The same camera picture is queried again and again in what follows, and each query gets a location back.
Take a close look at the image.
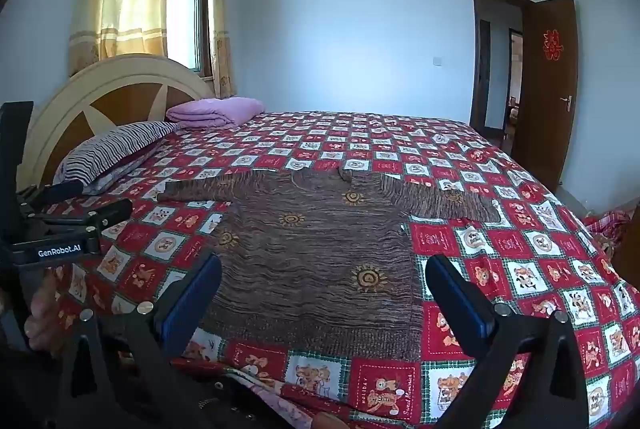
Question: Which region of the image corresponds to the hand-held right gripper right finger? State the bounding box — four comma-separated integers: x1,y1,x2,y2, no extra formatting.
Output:
425,254,591,429

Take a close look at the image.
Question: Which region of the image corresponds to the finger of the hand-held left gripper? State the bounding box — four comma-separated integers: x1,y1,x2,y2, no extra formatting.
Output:
22,180,84,210
30,199,133,237

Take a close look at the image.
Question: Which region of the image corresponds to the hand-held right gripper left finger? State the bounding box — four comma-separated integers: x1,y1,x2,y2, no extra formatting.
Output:
59,253,223,429

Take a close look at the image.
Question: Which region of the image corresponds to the brown knitted sweater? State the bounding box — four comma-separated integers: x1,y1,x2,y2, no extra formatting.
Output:
157,168,502,360

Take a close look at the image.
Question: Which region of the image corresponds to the person's left hand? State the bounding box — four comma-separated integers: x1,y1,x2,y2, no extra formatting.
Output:
26,276,63,350

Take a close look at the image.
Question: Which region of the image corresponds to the striped pillow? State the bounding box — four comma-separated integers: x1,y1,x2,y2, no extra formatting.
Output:
52,121,181,196

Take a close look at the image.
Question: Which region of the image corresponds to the red checkered bed sheet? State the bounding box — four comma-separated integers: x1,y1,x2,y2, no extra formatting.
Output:
30,110,638,429

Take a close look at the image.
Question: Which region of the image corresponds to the dark clothing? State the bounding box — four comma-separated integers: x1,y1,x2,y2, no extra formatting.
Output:
100,359,311,429

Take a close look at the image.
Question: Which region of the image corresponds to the cream and wood headboard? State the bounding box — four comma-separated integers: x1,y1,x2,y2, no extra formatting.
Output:
16,54,216,190

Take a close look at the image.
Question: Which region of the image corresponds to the pink patterned cloth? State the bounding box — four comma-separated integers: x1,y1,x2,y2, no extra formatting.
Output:
230,371,351,429

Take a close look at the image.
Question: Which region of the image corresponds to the folded purple blanket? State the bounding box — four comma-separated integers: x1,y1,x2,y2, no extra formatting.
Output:
166,97,266,128

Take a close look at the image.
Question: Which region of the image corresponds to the red crumpled cloth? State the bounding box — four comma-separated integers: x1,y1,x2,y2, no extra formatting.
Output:
582,204,640,255

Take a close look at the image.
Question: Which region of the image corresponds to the brown wooden door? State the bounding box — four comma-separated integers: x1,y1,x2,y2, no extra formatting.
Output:
510,0,579,194

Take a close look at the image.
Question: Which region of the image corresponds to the narrow yellow curtain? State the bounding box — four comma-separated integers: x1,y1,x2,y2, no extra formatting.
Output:
207,0,237,98

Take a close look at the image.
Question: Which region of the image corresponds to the red paper door decoration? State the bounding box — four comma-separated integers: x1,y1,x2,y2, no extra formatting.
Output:
542,28,562,60

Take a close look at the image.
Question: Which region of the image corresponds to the brown door frame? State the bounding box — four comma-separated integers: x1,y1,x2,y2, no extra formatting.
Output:
470,0,537,144

